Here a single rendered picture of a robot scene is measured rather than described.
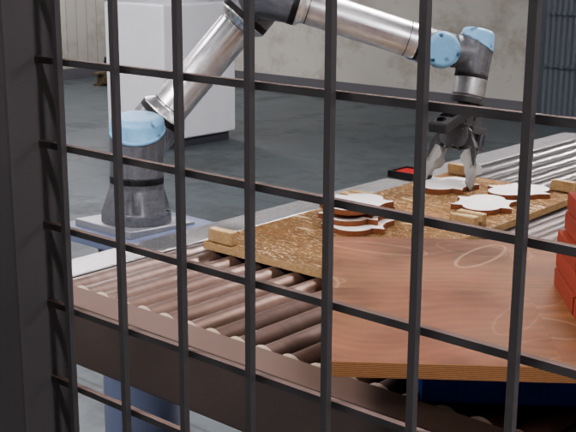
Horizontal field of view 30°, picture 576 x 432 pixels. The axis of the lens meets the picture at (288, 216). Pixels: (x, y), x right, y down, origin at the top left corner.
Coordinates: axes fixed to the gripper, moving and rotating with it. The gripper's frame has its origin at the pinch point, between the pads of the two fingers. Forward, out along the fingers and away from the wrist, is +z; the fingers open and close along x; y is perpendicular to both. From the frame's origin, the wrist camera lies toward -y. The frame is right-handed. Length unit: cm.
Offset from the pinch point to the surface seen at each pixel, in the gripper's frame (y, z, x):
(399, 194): -11.6, 4.0, 4.4
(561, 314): -89, 13, -72
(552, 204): 1.5, 0.4, -25.3
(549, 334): -96, 15, -75
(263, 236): -56, 15, 3
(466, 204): -14.6, 3.4, -14.4
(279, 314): -81, 24, -24
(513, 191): 1.9, -0.8, -15.5
